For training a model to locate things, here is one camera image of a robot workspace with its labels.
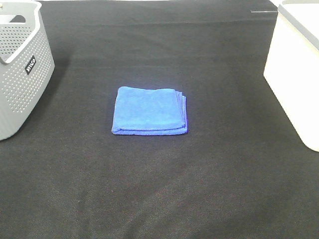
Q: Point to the blue towel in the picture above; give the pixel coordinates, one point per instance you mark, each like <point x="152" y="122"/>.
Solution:
<point x="149" y="112"/>

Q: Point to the black table cloth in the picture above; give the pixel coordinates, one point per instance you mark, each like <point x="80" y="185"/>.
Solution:
<point x="241" y="171"/>

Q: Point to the white plastic storage bin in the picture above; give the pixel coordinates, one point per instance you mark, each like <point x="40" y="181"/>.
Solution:
<point x="292" y="66"/>

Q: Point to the grey perforated plastic basket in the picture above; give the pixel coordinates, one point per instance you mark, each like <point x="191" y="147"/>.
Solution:
<point x="26" y="63"/>

